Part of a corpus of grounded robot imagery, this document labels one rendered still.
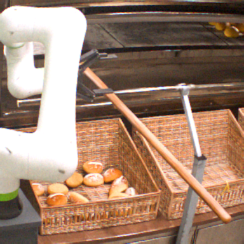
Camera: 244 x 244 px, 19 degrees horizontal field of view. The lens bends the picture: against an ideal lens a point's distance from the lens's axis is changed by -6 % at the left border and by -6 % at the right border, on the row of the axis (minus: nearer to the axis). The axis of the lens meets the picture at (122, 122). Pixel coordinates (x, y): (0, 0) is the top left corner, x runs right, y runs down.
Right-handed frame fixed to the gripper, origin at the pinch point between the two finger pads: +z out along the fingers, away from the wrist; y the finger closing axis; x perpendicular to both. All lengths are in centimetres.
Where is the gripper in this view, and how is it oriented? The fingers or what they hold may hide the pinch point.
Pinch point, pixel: (110, 74)
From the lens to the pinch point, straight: 270.2
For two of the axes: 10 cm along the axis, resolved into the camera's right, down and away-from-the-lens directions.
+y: -1.0, 8.9, 4.5
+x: 4.1, 4.5, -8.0
